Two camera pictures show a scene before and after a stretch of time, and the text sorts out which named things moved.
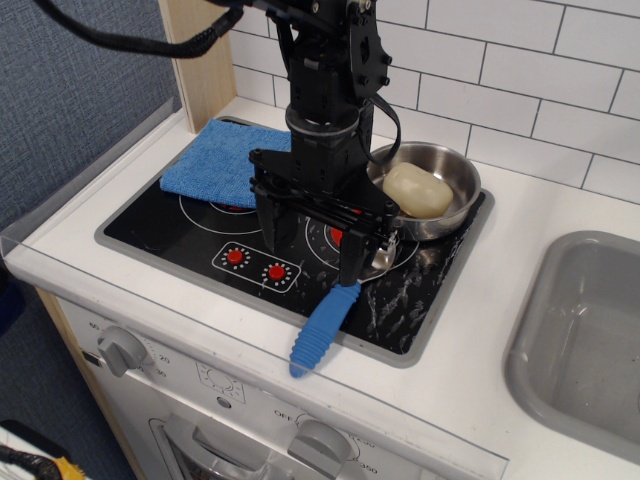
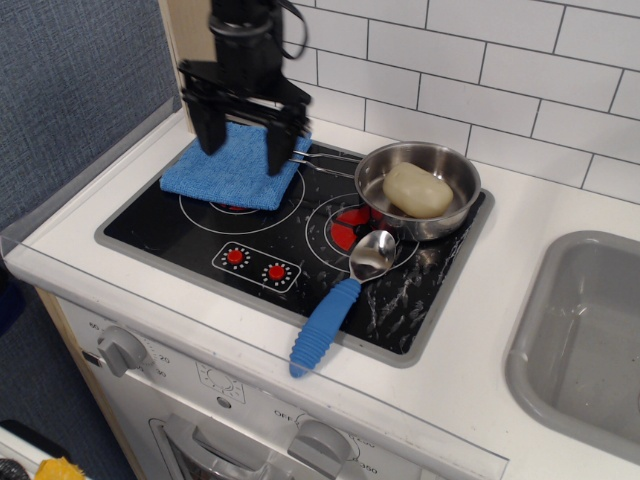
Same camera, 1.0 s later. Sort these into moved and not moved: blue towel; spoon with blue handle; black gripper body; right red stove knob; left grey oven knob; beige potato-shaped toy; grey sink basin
Moved: black gripper body
Not moved: grey sink basin; left grey oven knob; right red stove knob; beige potato-shaped toy; spoon with blue handle; blue towel
